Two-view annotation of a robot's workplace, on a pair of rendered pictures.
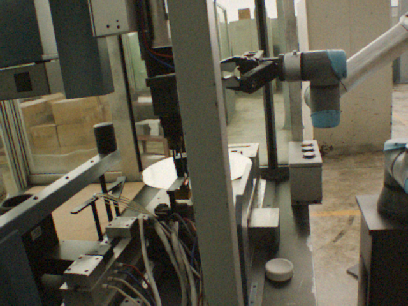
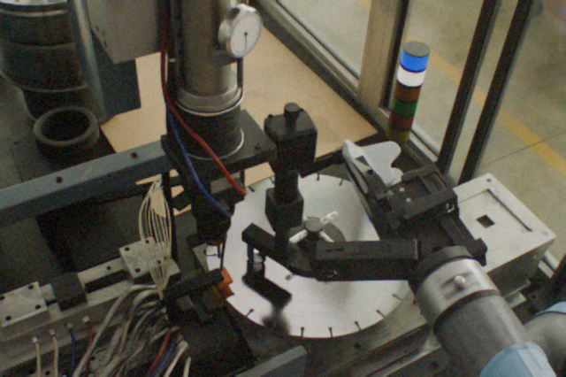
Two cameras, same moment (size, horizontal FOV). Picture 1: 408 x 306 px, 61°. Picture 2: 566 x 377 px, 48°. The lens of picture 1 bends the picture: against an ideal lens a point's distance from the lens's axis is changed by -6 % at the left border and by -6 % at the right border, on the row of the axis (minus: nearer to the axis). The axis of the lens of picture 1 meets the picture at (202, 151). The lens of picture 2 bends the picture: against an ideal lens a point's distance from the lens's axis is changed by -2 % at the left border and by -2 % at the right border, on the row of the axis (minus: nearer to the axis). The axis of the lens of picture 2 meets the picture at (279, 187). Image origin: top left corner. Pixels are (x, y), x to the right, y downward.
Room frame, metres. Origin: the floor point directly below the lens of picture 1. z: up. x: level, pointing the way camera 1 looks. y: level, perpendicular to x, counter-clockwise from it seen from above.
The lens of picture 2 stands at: (0.53, -0.39, 1.75)
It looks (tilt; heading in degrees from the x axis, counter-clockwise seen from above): 46 degrees down; 43
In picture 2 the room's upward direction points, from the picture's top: 4 degrees clockwise
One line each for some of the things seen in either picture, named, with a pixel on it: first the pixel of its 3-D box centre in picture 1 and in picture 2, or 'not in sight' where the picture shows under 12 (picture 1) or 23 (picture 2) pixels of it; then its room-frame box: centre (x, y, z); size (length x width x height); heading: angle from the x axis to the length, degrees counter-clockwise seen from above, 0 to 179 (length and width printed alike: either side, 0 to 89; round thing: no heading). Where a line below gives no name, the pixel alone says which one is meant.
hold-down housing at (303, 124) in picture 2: not in sight; (286, 169); (0.97, 0.02, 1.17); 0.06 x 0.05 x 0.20; 156
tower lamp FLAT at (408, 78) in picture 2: not in sight; (411, 72); (1.35, 0.09, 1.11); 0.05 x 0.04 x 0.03; 75
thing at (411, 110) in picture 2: not in sight; (404, 102); (1.35, 0.09, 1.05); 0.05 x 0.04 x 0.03; 75
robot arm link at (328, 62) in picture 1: (324, 66); (496, 362); (0.91, -0.33, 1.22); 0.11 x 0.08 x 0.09; 66
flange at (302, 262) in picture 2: not in sight; (311, 241); (1.05, 0.02, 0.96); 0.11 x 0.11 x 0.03
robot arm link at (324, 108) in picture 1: (324, 104); not in sight; (0.92, -0.33, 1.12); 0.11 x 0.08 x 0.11; 169
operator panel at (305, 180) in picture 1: (304, 170); not in sight; (1.26, -0.36, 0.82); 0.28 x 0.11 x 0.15; 165
